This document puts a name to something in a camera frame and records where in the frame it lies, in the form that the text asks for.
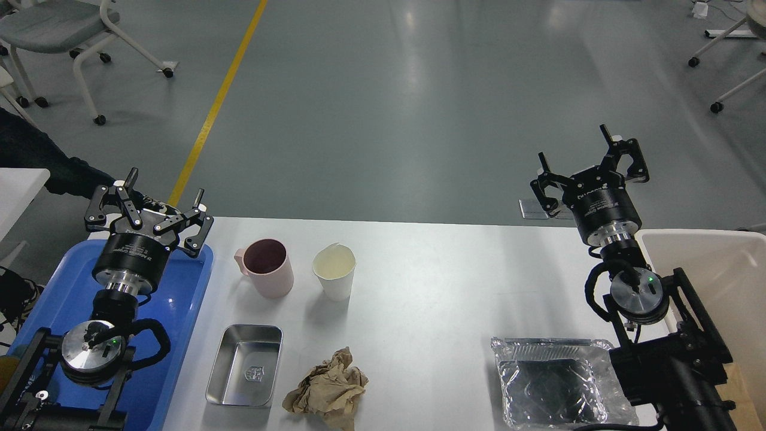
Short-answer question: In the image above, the white paper cup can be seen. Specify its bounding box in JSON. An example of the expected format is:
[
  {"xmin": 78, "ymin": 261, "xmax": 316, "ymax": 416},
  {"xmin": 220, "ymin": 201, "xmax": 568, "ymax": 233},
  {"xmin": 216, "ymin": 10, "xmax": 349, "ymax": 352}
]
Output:
[{"xmin": 312, "ymin": 243, "xmax": 357, "ymax": 301}]

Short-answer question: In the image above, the black cables bundle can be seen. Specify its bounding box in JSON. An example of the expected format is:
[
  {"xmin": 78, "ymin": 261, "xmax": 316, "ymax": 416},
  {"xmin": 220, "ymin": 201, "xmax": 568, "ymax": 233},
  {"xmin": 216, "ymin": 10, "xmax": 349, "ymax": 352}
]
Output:
[{"xmin": 0, "ymin": 266, "xmax": 45, "ymax": 348}]

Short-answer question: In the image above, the crumpled brown paper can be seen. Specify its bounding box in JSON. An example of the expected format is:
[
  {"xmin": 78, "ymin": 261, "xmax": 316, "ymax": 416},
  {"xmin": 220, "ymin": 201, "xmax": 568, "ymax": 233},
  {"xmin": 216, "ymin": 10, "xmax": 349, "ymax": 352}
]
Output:
[{"xmin": 282, "ymin": 347, "xmax": 369, "ymax": 430}]

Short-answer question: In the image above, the grey office chair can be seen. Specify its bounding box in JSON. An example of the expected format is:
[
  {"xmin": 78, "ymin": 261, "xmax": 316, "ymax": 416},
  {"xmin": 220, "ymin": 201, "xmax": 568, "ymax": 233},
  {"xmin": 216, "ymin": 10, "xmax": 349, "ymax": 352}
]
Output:
[{"xmin": 1, "ymin": 1, "xmax": 177, "ymax": 126}]

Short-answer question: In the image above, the person in dark trousers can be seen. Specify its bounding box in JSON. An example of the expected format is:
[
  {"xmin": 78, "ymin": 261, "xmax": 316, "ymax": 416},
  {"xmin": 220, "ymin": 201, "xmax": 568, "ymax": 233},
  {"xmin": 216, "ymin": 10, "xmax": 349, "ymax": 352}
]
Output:
[{"xmin": 0, "ymin": 108, "xmax": 180, "ymax": 216}]

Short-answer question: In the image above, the white side table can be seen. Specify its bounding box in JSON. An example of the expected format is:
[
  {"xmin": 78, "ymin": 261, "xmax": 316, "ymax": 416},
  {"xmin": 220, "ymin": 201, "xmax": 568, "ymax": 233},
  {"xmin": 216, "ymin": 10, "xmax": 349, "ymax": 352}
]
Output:
[{"xmin": 1, "ymin": 168, "xmax": 50, "ymax": 239}]

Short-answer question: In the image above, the stainless steel rectangular dish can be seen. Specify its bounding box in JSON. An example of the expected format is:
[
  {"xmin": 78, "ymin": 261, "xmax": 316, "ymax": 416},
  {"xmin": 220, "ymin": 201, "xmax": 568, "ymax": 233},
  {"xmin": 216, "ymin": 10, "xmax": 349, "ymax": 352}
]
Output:
[{"xmin": 206, "ymin": 324, "xmax": 284, "ymax": 408}]

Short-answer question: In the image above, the aluminium foil container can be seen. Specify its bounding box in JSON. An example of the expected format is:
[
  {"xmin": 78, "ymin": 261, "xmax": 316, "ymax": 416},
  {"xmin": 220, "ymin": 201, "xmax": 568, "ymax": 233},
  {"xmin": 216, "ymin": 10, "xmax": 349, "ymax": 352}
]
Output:
[{"xmin": 490, "ymin": 336, "xmax": 639, "ymax": 430}]

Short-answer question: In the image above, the left floor socket plate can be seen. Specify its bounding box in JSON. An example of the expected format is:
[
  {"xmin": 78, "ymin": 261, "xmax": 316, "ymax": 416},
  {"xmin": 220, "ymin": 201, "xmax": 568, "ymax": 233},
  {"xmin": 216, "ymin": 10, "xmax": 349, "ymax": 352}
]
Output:
[{"xmin": 519, "ymin": 199, "xmax": 549, "ymax": 220}]

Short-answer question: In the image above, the white plastic bin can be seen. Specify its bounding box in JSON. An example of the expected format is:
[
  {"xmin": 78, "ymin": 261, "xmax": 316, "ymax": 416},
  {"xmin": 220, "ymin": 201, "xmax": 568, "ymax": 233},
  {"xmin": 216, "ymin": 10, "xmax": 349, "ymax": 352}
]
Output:
[{"xmin": 637, "ymin": 229, "xmax": 765, "ymax": 430}]

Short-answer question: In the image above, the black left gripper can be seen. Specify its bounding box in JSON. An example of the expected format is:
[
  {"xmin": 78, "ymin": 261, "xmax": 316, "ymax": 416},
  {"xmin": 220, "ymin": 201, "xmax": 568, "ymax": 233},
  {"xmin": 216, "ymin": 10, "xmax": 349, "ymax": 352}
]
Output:
[{"xmin": 84, "ymin": 167, "xmax": 214, "ymax": 296}]

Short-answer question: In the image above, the pink plastic mug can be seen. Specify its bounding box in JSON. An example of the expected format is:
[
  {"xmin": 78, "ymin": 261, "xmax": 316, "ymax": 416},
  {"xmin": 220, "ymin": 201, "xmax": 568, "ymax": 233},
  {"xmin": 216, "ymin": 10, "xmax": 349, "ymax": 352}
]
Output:
[{"xmin": 233, "ymin": 238, "xmax": 294, "ymax": 298}]

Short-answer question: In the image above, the white power adapter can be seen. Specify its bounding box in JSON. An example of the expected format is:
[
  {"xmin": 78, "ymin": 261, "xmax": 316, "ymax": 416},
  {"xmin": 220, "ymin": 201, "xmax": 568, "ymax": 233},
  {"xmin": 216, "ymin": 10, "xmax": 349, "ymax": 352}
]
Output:
[{"xmin": 691, "ymin": 1, "xmax": 709, "ymax": 20}]

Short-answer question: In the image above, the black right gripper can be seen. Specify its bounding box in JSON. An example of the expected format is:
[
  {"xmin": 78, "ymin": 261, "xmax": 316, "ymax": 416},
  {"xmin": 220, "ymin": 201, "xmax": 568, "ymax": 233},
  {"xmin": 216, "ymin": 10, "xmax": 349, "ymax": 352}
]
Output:
[{"xmin": 530, "ymin": 124, "xmax": 651, "ymax": 248}]

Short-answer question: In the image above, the blue plastic tray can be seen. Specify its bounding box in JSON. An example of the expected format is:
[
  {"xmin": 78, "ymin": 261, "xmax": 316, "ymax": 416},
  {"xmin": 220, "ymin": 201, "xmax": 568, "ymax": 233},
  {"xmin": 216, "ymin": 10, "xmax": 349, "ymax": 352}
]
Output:
[{"xmin": 2, "ymin": 239, "xmax": 213, "ymax": 430}]

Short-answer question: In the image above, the floor socket plate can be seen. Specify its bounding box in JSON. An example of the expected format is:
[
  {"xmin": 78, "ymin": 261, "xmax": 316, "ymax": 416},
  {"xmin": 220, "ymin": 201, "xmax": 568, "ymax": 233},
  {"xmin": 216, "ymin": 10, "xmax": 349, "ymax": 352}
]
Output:
[
  {"xmin": 519, "ymin": 199, "xmax": 549, "ymax": 220},
  {"xmin": 553, "ymin": 204, "xmax": 574, "ymax": 219}
]

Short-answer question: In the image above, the right floor socket plate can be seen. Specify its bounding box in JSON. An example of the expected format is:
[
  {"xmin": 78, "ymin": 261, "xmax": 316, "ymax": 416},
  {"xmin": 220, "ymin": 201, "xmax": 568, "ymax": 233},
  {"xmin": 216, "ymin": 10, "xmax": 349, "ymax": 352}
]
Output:
[{"xmin": 553, "ymin": 204, "xmax": 574, "ymax": 219}]

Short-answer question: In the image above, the white chair base right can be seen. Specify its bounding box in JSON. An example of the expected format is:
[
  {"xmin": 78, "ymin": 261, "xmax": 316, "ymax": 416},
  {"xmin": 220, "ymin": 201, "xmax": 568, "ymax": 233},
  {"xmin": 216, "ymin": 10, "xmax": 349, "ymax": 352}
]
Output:
[{"xmin": 688, "ymin": 0, "xmax": 766, "ymax": 114}]

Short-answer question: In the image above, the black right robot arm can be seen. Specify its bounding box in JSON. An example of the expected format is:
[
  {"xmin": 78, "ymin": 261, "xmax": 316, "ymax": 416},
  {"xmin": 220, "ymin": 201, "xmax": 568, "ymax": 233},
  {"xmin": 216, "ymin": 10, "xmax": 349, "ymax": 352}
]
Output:
[{"xmin": 529, "ymin": 125, "xmax": 736, "ymax": 430}]

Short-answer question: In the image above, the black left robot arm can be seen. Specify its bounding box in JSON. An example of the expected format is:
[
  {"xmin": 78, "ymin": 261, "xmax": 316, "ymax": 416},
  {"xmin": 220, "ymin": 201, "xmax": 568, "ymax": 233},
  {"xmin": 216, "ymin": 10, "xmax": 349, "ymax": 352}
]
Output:
[{"xmin": 2, "ymin": 168, "xmax": 214, "ymax": 430}]

